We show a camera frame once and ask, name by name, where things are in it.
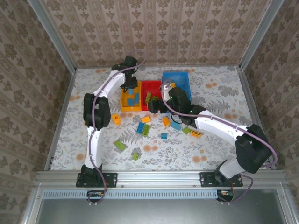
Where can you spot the yellow-orange lego brick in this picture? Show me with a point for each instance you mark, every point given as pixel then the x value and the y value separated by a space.
pixel 166 121
pixel 146 119
pixel 173 85

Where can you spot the small green lego brick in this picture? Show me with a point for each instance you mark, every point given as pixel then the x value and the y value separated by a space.
pixel 186 130
pixel 136 156

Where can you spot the yellow black striped lego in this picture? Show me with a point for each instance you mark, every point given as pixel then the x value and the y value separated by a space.
pixel 196 133

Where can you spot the yellow-orange round lego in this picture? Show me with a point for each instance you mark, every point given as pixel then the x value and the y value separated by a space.
pixel 116 119

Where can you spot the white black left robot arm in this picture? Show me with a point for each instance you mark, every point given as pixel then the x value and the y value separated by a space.
pixel 93 149

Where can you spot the blue plastic bin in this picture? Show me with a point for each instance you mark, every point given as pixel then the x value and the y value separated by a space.
pixel 177 78

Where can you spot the light blue sloped lego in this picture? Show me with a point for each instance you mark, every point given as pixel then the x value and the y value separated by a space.
pixel 175 126

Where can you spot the red plastic bin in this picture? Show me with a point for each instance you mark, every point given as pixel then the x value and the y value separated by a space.
pixel 151 86

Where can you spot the small blue lego brick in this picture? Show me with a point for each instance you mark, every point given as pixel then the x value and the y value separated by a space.
pixel 164 135

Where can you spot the yellow plastic bin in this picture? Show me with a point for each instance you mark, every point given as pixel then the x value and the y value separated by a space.
pixel 130 109

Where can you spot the floral patterned table covering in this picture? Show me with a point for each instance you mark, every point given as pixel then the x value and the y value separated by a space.
pixel 163 151

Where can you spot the gray metal panel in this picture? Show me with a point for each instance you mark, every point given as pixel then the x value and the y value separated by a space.
pixel 151 212

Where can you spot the aluminum side frame rail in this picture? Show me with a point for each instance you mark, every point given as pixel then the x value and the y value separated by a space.
pixel 61 116
pixel 255 116

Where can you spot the aluminum frame post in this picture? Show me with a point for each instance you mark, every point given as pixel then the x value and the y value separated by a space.
pixel 259 35
pixel 54 35

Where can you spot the aluminum front frame rail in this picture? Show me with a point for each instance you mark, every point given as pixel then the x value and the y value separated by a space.
pixel 158 178

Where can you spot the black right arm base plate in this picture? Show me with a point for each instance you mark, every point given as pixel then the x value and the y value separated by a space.
pixel 205 179

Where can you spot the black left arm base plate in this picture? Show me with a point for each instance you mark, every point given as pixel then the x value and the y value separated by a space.
pixel 112 179

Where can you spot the aluminum frame bar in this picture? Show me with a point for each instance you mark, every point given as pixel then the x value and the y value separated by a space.
pixel 31 205
pixel 286 205

